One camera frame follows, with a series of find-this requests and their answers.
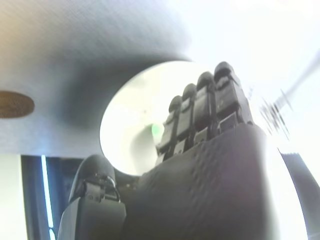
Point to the orange swirl cookie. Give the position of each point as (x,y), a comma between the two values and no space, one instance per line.
(12,103)

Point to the dark cabinet with light strip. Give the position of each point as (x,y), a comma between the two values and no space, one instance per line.
(30,200)

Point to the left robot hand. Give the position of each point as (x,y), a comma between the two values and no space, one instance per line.
(200,187)

